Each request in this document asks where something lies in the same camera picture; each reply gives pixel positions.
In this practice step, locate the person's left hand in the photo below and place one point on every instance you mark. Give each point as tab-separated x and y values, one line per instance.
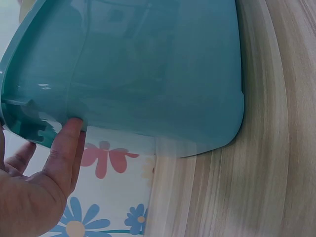
27	202

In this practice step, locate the person's left fingers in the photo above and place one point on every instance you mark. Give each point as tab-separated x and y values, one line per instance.
66	148

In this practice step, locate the teal plastic basin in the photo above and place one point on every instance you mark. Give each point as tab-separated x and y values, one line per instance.
148	74

